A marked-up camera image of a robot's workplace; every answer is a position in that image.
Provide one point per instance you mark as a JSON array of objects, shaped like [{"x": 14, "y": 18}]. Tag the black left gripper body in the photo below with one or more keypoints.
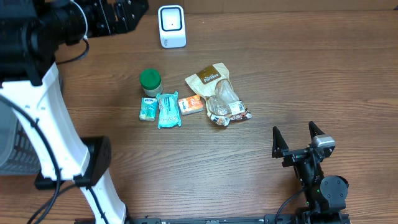
[{"x": 103, "y": 21}]

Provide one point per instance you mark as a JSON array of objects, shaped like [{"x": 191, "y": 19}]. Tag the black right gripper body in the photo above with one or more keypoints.
[{"x": 295, "y": 157}]

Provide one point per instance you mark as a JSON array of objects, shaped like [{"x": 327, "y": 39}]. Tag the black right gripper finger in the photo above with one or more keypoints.
[
  {"x": 314, "y": 130},
  {"x": 279, "y": 146}
]

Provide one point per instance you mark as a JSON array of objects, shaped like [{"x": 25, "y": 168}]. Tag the green lid jar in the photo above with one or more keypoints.
[{"x": 151, "y": 82}]

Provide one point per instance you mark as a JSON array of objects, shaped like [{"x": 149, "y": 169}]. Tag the brown bread snack bag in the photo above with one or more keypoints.
[{"x": 222, "y": 103}]

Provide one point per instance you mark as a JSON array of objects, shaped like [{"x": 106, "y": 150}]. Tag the orange tissue pack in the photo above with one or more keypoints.
[{"x": 191, "y": 104}]

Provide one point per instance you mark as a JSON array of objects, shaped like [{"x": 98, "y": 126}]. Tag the small teal tissue pack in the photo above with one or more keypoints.
[{"x": 148, "y": 109}]

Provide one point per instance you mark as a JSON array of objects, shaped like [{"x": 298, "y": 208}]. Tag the teal wet wipes pack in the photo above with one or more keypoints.
[{"x": 169, "y": 115}]

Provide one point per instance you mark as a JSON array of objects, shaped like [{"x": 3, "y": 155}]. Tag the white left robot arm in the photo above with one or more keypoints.
[{"x": 31, "y": 32}]

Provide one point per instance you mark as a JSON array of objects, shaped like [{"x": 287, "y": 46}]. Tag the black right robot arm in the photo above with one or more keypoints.
[{"x": 325, "y": 195}]

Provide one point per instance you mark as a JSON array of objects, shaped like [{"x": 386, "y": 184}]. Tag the white barcode scanner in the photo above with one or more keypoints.
[{"x": 172, "y": 26}]

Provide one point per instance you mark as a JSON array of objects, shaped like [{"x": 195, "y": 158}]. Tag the grey plastic basket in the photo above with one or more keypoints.
[{"x": 18, "y": 157}]

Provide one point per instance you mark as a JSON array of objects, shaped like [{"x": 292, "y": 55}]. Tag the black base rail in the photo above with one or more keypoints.
[{"x": 202, "y": 221}]

